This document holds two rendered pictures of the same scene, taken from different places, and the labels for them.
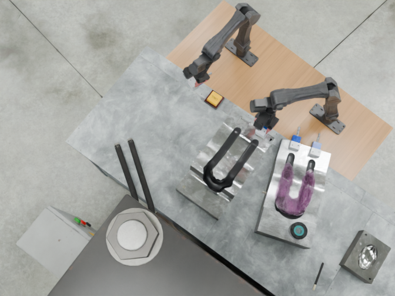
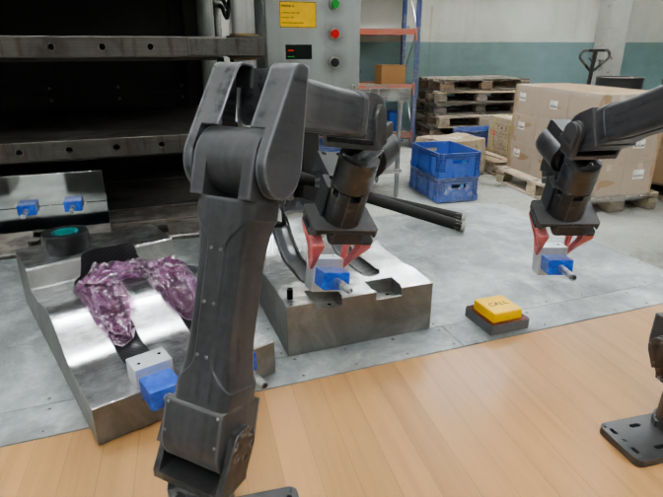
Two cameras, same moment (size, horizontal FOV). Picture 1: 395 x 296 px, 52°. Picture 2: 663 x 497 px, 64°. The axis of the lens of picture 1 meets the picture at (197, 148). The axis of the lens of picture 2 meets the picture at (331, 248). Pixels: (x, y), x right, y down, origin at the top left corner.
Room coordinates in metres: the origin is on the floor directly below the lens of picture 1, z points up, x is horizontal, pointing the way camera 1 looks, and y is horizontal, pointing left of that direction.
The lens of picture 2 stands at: (1.14, -0.92, 1.27)
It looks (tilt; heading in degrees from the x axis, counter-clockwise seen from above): 21 degrees down; 128
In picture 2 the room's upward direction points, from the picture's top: straight up
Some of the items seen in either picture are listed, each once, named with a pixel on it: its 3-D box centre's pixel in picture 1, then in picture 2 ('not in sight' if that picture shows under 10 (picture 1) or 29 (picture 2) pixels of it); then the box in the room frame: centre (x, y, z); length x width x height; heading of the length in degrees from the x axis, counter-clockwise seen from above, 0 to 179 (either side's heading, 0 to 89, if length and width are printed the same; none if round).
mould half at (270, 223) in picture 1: (294, 191); (131, 305); (0.38, -0.50, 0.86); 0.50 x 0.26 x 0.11; 166
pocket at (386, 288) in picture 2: (243, 123); (383, 294); (0.71, -0.23, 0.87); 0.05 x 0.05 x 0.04; 58
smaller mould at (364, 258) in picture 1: (364, 256); not in sight; (0.09, -0.84, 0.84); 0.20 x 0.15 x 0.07; 148
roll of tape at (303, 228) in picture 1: (298, 231); (66, 240); (0.18, -0.50, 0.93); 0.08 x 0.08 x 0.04
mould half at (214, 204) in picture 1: (226, 163); (314, 253); (0.49, -0.15, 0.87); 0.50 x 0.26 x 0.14; 148
